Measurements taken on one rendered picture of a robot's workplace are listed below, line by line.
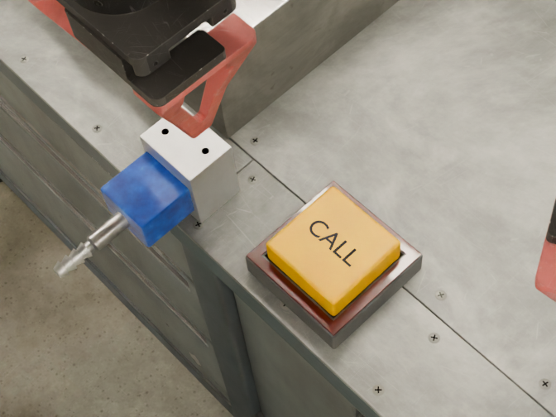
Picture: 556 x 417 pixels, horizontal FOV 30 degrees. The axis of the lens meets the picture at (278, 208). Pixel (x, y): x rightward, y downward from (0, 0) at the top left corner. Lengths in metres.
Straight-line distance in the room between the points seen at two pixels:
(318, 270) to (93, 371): 0.95
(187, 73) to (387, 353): 0.23
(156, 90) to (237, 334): 0.58
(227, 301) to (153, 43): 0.52
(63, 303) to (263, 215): 0.94
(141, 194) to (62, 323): 0.94
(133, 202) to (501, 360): 0.25
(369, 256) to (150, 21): 0.21
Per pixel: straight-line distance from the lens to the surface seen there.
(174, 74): 0.51
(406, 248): 0.66
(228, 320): 1.02
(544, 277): 0.46
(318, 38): 0.74
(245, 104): 0.72
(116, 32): 0.51
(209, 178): 0.66
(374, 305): 0.65
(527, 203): 0.70
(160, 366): 1.53
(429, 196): 0.70
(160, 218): 0.66
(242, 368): 1.14
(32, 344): 1.59
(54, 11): 0.58
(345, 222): 0.64
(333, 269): 0.63
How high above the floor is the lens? 1.40
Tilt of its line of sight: 59 degrees down
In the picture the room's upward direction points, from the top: 7 degrees counter-clockwise
